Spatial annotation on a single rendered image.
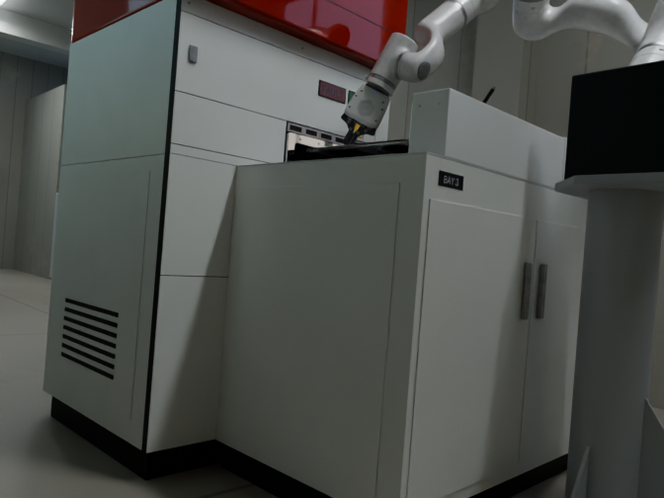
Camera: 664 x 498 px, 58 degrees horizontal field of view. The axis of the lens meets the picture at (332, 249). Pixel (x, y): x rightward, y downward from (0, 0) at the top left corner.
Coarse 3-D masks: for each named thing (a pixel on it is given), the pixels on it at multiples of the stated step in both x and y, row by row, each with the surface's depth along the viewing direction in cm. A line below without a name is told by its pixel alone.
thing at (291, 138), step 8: (288, 136) 171; (296, 136) 173; (304, 136) 175; (288, 144) 171; (304, 144) 175; (312, 144) 177; (320, 144) 180; (328, 144) 182; (336, 144) 184; (288, 152) 171; (288, 160) 171; (296, 160) 173
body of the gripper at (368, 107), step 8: (360, 88) 163; (368, 88) 163; (376, 88) 161; (360, 96) 163; (368, 96) 163; (376, 96) 162; (384, 96) 162; (352, 104) 163; (360, 104) 163; (368, 104) 163; (376, 104) 162; (384, 104) 162; (352, 112) 163; (360, 112) 163; (368, 112) 163; (376, 112) 162; (384, 112) 164; (360, 120) 163; (368, 120) 163; (376, 120) 162; (368, 128) 167; (376, 128) 167
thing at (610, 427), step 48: (576, 192) 144; (624, 192) 131; (624, 240) 131; (624, 288) 130; (624, 336) 130; (576, 384) 138; (624, 384) 130; (576, 432) 136; (624, 432) 130; (576, 480) 131; (624, 480) 130
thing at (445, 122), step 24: (432, 96) 123; (456, 96) 122; (432, 120) 122; (456, 120) 122; (480, 120) 129; (504, 120) 136; (432, 144) 122; (456, 144) 123; (480, 144) 129; (504, 144) 136; (528, 144) 144; (552, 144) 154; (504, 168) 137; (528, 168) 145; (552, 168) 155
